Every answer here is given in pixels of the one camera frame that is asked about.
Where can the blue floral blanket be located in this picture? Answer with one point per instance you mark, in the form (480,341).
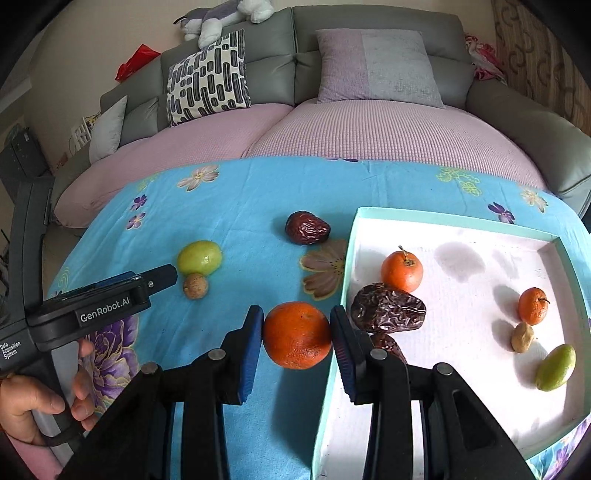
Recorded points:
(249,198)

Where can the light grey pillow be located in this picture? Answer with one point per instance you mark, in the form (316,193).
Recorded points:
(108,131)

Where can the long reddish brown date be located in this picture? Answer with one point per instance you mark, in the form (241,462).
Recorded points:
(390,345)

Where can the red bag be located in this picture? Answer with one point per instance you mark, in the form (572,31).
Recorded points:
(136,62)

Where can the white chair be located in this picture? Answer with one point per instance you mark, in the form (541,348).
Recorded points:
(83,134)

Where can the dark brown wrinkled date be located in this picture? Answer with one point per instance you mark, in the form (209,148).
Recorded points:
(388,307)

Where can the person's left hand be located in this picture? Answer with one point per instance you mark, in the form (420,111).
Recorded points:
(27,406)

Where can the small red date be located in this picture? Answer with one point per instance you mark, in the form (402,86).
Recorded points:
(307,227)

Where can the large orange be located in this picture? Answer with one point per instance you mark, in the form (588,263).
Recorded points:
(297,334)

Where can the black and white patterned pillow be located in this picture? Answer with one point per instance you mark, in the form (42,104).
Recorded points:
(207,78)

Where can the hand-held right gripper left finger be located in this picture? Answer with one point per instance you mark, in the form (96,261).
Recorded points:
(251,357)

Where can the teal cardboard box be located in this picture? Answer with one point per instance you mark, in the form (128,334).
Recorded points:
(461,323)

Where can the beige patterned curtain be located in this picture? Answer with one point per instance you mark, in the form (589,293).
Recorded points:
(535,60)

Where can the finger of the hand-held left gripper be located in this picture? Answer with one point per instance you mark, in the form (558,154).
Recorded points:
(115,280)
(161,278)

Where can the grey and white plush toy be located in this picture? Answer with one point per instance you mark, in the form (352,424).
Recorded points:
(217,18)

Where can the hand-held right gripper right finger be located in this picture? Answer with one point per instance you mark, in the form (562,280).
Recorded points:
(344,360)

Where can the pink bag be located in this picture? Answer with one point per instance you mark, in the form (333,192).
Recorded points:
(485,57)

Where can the brown walnut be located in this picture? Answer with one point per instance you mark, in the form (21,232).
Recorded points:
(521,338)
(196,287)

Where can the small orange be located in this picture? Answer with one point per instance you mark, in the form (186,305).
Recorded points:
(533,305)

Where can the pink sofa cover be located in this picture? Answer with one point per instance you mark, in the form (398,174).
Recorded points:
(369,134)

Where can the dark grey cabinet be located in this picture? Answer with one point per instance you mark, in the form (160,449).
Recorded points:
(23,152)

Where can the lilac pillow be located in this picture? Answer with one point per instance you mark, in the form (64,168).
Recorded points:
(378,69)

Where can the grey sofa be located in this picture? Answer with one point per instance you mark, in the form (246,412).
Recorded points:
(369,18)

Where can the orange with twig stem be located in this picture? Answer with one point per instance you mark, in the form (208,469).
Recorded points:
(401,273)

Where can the round green jujube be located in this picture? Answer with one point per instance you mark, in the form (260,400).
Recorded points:
(199,257)

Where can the pointed green jujube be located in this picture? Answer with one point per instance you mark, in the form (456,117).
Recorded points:
(556,368)

